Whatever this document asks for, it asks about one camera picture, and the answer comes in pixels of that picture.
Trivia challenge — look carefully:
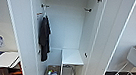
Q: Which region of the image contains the orange crossed frame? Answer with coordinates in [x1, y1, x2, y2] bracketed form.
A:
[0, 61, 24, 75]

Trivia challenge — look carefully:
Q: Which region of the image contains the brown storage basket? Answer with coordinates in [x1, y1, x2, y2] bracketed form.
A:
[43, 63, 63, 75]

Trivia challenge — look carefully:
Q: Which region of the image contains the white wardrobe body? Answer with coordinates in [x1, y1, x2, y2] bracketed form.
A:
[18, 0, 105, 75]

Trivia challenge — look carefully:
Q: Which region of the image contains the white wire hanger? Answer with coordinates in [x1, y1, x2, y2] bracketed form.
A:
[40, 7, 51, 22]

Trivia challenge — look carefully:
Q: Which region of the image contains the black garment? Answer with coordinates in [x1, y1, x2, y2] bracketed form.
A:
[35, 15, 55, 63]

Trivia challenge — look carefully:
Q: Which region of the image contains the white label orange stripe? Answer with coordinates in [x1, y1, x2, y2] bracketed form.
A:
[35, 11, 45, 17]

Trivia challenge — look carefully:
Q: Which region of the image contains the black wardrobe hook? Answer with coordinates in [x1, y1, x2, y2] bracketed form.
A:
[83, 7, 93, 13]
[40, 3, 51, 10]

